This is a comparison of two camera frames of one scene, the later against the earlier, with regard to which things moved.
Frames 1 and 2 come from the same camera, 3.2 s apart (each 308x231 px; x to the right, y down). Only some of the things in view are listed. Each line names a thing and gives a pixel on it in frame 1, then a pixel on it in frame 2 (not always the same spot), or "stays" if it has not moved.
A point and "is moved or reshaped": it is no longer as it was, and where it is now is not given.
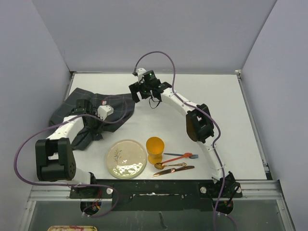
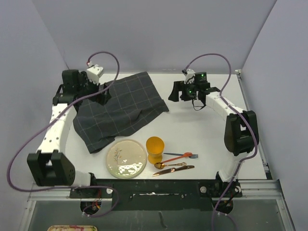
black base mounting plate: [160, 195] stays
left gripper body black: [94, 126] → [88, 87]
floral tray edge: [72, 228] stays
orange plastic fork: [185, 155] stays
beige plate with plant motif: [126, 159] stays
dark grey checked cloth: [104, 112] is moved or reshaped
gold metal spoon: [160, 166] stays
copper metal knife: [171, 170] stays
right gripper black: [134, 88] → [179, 86]
